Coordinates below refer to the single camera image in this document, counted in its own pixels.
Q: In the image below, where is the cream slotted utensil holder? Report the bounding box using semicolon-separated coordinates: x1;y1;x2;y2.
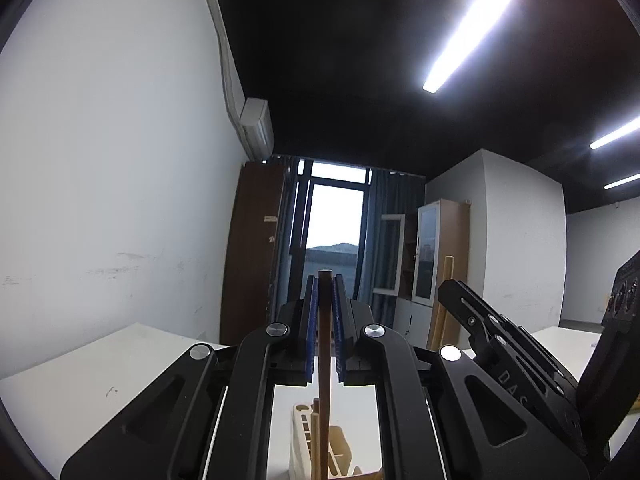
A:
289;400;386;480

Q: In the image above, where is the dark brown tall cabinet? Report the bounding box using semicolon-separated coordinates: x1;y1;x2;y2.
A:
219;160;286;346

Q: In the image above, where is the grey-blue curtain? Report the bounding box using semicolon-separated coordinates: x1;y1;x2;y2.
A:
357;167;426;316

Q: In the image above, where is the white wall pipe cover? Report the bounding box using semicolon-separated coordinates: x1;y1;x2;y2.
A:
197;0;248;126

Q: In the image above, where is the long ceiling light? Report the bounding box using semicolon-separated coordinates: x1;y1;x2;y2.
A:
589;116;640;150
603;174;640;191
422;0;519;93

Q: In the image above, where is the white wall air conditioner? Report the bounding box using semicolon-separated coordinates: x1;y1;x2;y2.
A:
238;97;275;160

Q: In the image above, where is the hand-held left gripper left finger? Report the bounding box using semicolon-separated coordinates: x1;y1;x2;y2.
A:
60;275;321;480

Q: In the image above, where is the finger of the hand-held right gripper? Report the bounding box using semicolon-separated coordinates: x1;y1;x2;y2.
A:
436;279;522;367

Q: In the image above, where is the wooden cabinet with glass door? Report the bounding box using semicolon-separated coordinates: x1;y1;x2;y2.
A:
400;199;471;351

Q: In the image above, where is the large window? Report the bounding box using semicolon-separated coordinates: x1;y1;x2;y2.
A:
287;157;373;306

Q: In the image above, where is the white open window sash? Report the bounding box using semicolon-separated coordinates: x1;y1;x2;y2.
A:
372;212;406;298

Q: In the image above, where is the dark brown wooden chopstick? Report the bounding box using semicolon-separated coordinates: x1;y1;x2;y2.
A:
316;269;335;480

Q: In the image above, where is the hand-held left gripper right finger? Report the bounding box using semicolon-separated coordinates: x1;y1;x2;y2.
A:
331;274;591;480

